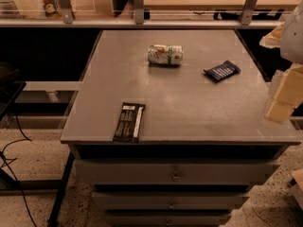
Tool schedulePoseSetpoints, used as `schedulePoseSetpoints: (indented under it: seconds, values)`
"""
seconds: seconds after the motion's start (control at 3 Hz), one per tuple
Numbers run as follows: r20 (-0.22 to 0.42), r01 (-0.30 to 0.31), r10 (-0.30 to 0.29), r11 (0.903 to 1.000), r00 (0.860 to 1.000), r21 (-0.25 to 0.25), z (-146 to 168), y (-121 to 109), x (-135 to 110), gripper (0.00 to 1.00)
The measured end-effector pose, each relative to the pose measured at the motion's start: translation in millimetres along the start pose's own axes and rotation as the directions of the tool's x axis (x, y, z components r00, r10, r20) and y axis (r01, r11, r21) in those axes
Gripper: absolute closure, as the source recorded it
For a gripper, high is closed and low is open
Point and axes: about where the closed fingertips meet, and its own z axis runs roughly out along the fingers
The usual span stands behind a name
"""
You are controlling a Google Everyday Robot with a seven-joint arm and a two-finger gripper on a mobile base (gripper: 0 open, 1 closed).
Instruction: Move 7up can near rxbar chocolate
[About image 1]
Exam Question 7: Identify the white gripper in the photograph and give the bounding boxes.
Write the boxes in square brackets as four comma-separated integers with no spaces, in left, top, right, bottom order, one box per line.
[259,1,303,123]

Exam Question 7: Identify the green white 7up can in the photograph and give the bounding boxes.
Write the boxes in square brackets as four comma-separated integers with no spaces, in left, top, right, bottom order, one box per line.
[148,44,184,65]

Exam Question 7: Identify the black rxbar chocolate bar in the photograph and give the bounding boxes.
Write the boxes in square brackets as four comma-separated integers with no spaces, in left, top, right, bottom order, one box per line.
[113,102,146,144]

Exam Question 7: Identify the dark blue snack bar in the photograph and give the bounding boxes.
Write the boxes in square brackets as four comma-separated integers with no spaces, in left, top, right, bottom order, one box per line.
[204,61,241,83]

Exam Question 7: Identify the grey drawer cabinet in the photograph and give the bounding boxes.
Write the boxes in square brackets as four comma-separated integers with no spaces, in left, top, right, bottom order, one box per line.
[62,30,299,216]

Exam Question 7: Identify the top drawer with knob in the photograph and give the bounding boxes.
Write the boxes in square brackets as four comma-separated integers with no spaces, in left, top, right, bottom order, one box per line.
[75,159,278,185]

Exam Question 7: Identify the drawer with knob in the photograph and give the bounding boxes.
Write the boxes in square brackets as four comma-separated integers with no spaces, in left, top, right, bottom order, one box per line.
[75,159,278,185]
[105,212,231,227]
[92,192,249,211]

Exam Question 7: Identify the middle drawer with knob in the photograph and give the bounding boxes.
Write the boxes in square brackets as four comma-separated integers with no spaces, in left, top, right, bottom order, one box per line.
[92,192,249,211]

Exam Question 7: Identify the bottom drawer with knob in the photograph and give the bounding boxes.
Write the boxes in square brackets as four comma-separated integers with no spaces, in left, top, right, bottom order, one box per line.
[105,212,231,227]

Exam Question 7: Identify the colourful snack bag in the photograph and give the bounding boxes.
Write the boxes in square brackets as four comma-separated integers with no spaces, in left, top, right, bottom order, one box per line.
[12,0,62,19]

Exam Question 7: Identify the black side table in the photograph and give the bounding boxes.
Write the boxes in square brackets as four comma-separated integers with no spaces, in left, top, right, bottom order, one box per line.
[0,61,26,120]

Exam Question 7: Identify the metal railing post right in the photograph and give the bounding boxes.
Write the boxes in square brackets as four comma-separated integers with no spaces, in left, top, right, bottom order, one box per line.
[239,0,258,26]

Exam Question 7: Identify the metal railing post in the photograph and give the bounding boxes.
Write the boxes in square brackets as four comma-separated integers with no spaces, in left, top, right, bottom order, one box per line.
[134,0,144,25]
[59,0,74,24]
[239,0,258,26]

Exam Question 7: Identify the metal railing post middle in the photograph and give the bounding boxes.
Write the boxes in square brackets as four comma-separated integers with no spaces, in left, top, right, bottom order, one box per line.
[134,0,144,25]

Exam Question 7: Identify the metal railing post left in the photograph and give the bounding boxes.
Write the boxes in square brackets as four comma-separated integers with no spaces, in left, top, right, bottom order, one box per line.
[59,0,74,24]

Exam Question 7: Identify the black floor cable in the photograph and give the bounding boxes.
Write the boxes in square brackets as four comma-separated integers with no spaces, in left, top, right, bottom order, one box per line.
[0,113,38,227]

